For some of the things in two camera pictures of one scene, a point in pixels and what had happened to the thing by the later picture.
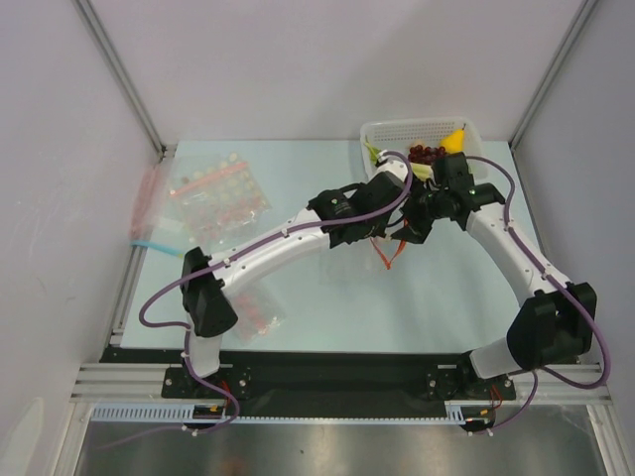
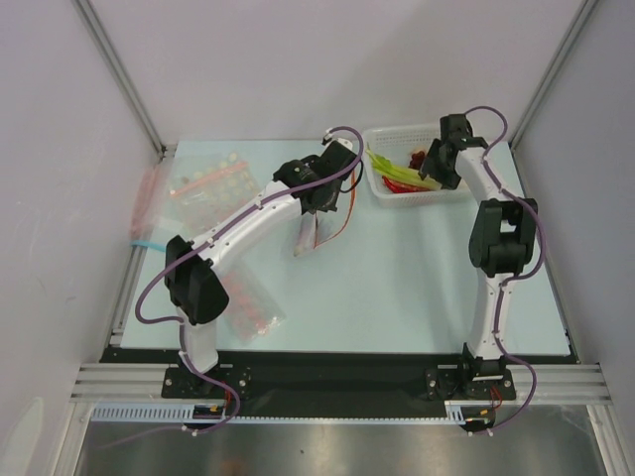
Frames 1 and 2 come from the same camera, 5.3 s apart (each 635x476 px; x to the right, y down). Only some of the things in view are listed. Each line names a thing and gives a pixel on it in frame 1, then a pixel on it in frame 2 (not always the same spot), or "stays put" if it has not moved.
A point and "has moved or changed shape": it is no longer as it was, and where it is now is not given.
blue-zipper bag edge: (157, 247) stays put
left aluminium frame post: (115, 70) stays put
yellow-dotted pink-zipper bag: (213, 195) stays put
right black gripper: (419, 224) → (442, 169)
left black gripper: (379, 232) → (331, 205)
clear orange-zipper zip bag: (387, 250) has moved or changed shape
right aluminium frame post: (556, 70) stays put
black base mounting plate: (283, 382) stays put
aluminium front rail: (124, 383) stays put
